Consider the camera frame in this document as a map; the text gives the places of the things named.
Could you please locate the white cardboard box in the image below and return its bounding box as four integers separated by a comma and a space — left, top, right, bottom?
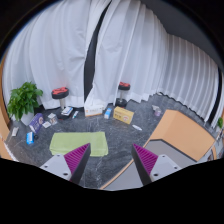
84, 104, 104, 117

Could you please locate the green towel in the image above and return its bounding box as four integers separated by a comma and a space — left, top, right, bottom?
49, 132, 108, 157

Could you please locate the yellow cardboard box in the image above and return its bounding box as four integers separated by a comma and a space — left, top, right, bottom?
113, 107, 134, 124

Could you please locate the box on stool base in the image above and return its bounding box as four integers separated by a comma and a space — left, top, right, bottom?
61, 106, 73, 116

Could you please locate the stool, red-black seat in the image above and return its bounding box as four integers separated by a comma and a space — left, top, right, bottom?
51, 87, 69, 108
115, 82, 130, 108

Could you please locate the white flat packet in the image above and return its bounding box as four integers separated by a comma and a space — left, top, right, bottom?
132, 125, 142, 131

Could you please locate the potted green plant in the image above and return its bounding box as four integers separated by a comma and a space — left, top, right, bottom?
7, 82, 43, 125

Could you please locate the blue packet at left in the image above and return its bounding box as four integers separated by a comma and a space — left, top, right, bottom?
26, 132, 34, 145

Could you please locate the right white curtain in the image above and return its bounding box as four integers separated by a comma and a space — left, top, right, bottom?
85, 0, 224, 126

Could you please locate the small bottle on cabinet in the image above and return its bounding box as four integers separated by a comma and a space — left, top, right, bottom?
152, 105, 161, 117

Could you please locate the orange wooden cabinet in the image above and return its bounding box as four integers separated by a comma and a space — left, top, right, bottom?
102, 110, 217, 190

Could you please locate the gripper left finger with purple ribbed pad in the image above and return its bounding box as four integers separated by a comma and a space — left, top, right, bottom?
41, 143, 91, 184

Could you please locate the small white card box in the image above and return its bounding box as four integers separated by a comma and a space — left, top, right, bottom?
48, 113, 57, 125

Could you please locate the small blue white carton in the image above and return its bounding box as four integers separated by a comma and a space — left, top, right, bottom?
104, 108, 112, 119

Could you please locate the left stool, red-black seat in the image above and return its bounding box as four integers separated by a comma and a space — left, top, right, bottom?
51, 87, 69, 108

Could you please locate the right stool, red-black seat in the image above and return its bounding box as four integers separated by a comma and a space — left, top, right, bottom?
115, 82, 130, 108

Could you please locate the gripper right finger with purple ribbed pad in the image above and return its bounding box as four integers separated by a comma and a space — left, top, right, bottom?
131, 144, 181, 185

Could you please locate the purple box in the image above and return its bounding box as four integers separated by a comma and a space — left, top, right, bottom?
29, 113, 44, 134

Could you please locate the left white curtain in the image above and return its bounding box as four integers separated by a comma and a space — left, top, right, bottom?
1, 0, 92, 122

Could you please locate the white curtain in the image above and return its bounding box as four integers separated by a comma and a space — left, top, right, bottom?
85, 0, 224, 126
1, 0, 92, 122

